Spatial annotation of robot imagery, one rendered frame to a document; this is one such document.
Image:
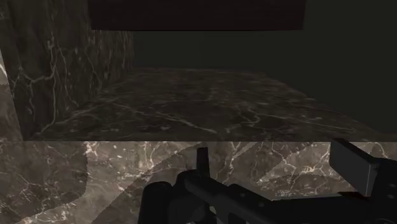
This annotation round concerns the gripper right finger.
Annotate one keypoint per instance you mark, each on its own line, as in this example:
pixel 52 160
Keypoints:
pixel 353 167

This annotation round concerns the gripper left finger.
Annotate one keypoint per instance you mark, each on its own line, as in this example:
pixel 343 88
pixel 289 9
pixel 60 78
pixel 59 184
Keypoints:
pixel 198 192

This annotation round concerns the dark brown wall cabinet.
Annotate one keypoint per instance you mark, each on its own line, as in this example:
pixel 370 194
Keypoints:
pixel 197 15

